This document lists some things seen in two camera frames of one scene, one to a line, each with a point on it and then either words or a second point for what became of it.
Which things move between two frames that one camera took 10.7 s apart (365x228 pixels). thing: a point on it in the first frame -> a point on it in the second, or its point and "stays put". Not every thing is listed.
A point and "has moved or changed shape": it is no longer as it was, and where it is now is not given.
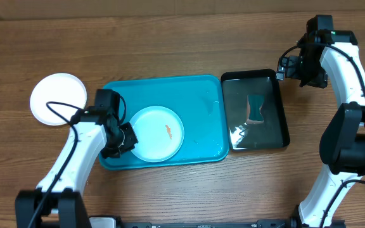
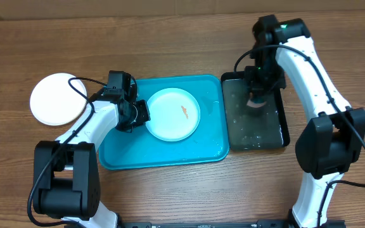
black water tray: x=255 y=113 stays put
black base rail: x=273 y=223 stays put
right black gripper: x=311 y=78 -> x=258 y=94
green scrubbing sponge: x=255 y=102 has moved or changed shape
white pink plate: x=63 y=88 stays put
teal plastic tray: x=198 y=101 stays put
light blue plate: x=160 y=133 -> x=174 y=113
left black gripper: x=130 y=139 -> x=140 y=105
